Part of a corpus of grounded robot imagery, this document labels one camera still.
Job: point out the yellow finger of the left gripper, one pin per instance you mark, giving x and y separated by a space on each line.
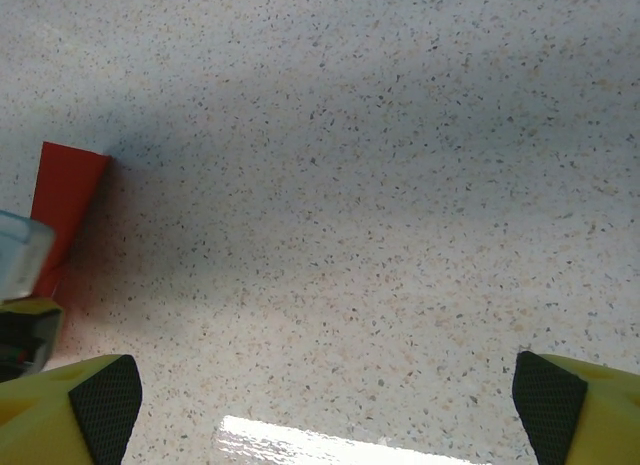
30 306

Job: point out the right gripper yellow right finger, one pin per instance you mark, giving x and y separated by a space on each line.
590 415

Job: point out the red square paper sheet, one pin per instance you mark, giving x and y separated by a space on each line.
65 195

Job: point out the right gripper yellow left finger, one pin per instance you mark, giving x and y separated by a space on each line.
50 415

